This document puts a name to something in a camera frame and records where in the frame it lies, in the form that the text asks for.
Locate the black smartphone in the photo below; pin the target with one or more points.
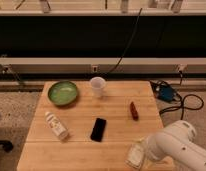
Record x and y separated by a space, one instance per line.
98 130

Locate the blue power box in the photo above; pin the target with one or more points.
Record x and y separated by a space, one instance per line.
166 93

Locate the green ceramic bowl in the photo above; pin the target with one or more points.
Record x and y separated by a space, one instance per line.
62 93

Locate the black chair base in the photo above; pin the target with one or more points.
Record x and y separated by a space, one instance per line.
6 145

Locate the white rectangular sponge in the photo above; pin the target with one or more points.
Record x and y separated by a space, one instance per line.
135 157

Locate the dark red small object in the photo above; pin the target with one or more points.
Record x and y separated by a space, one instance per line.
133 111

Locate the white plastic bottle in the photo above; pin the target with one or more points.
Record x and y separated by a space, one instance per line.
56 126

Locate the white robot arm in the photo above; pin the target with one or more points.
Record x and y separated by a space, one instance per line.
176 141

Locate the white wall outlet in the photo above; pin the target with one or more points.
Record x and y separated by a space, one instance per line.
95 68

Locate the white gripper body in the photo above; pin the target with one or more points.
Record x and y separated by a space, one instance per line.
147 147

